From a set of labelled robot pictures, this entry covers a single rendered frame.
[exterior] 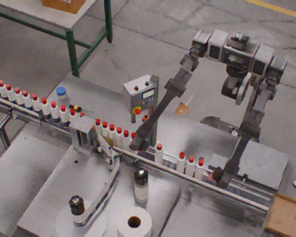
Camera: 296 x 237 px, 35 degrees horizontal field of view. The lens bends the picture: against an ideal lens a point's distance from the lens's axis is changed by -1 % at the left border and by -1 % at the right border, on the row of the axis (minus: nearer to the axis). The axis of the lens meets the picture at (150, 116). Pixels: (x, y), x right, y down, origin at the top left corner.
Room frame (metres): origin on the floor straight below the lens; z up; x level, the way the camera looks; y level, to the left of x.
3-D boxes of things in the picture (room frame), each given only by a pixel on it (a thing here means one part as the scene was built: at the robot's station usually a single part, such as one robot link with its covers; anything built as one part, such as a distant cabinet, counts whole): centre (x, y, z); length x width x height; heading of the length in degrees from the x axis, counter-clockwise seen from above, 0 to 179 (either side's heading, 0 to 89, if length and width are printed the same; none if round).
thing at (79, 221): (1.23, 0.40, 1.04); 0.09 x 0.09 x 0.29
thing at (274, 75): (1.93, -0.73, 1.45); 0.09 x 0.08 x 0.12; 65
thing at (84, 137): (1.80, 0.43, 1.01); 0.14 x 0.13 x 0.26; 66
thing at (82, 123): (1.79, 0.43, 1.14); 0.14 x 0.11 x 0.01; 66
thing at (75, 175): (1.35, 0.30, 0.86); 0.80 x 0.67 x 0.05; 66
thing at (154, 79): (1.86, -0.02, 1.16); 0.04 x 0.04 x 0.67; 66
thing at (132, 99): (1.83, 0.07, 1.38); 0.17 x 0.10 x 0.19; 121
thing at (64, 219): (1.23, 0.40, 0.89); 0.31 x 0.31 x 0.01
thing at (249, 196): (1.71, 0.00, 0.86); 1.65 x 0.08 x 0.04; 66
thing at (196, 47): (2.15, -0.27, 1.45); 0.09 x 0.08 x 0.12; 65
